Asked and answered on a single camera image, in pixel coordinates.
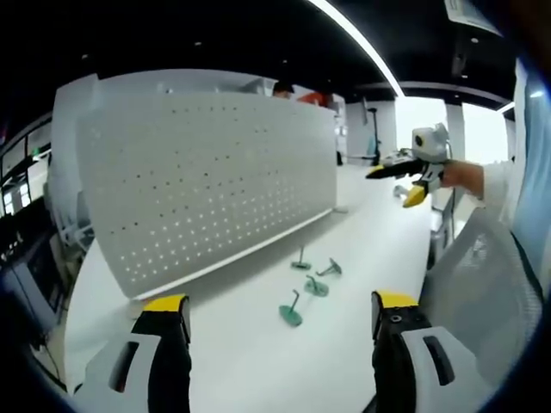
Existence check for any white desk partition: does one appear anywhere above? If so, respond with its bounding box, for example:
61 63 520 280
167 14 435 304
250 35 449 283
49 71 348 242

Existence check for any ceiling light strip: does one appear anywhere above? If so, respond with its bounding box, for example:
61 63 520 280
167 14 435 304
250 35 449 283
308 0 406 99

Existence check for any black stand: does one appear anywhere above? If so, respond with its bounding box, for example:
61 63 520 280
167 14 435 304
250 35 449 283
360 107 382 167

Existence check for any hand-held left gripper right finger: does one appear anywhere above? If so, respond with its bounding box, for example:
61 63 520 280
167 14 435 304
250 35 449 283
370 290 479 413

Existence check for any green hook assembly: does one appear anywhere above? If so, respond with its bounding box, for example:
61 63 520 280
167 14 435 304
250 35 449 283
304 274 331 297
290 243 312 271
278 289 305 326
316 256 344 277

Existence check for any dark monitor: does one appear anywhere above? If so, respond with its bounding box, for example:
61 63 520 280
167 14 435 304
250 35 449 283
0 201 70 332

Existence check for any person's right hand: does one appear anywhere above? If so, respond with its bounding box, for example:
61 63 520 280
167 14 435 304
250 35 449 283
443 159 486 200

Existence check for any white perforated mounting plate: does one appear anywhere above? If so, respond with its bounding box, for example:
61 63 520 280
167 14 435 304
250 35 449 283
76 90 337 301

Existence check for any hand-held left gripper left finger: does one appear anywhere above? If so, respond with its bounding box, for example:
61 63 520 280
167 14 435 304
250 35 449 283
72 293 193 413

